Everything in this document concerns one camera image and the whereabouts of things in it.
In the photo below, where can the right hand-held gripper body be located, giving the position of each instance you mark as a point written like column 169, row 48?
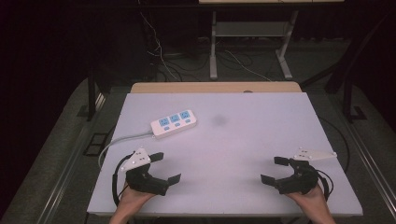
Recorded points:
column 300, row 182

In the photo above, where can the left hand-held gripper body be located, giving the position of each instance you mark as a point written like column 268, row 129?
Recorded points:
column 144, row 182

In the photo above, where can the white power strip blue sockets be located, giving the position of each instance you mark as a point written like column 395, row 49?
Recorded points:
column 173, row 123

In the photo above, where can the person's right hand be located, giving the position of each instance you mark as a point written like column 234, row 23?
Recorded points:
column 308, row 200

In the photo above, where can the person's left hand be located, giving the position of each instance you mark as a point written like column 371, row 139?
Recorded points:
column 133, row 200

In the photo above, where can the wooden board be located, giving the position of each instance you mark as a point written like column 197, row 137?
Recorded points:
column 202, row 87

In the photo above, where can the black metal stand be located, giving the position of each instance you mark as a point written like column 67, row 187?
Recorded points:
column 347, row 99
column 91, row 99

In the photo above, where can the black floor frame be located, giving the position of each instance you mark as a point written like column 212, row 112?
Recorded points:
column 99, row 134

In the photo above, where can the aluminium floor rail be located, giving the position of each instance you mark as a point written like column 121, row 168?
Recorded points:
column 372, row 165
column 67, row 174

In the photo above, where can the white metal table frame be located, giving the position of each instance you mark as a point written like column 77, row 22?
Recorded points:
column 249, row 29

